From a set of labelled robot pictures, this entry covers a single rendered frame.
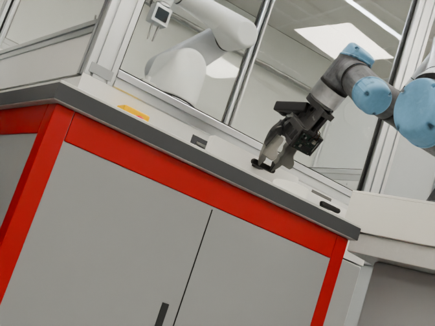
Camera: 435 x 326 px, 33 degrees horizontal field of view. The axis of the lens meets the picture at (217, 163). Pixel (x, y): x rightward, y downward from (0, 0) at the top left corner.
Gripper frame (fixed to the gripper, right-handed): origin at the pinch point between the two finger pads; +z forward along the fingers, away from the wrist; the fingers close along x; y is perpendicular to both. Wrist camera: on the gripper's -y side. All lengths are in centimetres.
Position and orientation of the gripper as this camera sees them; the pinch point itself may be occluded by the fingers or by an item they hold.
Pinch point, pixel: (267, 162)
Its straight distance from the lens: 181.2
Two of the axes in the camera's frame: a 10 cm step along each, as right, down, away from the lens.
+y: 2.8, 5.5, -7.9
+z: -5.8, 7.5, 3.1
